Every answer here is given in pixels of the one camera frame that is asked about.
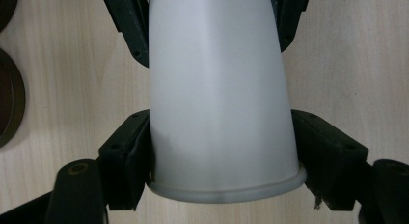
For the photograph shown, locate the dark wooden double cup holder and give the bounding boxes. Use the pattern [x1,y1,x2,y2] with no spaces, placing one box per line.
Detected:
[0,0,26,149]

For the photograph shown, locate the single white paper cup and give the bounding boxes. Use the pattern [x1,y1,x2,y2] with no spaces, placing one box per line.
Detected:
[146,0,308,205]

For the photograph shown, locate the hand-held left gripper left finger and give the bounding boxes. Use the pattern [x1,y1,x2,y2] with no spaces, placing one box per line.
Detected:
[98,109,156,211]

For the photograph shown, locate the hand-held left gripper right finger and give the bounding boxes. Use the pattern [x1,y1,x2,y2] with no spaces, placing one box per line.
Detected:
[291,109,369,212]

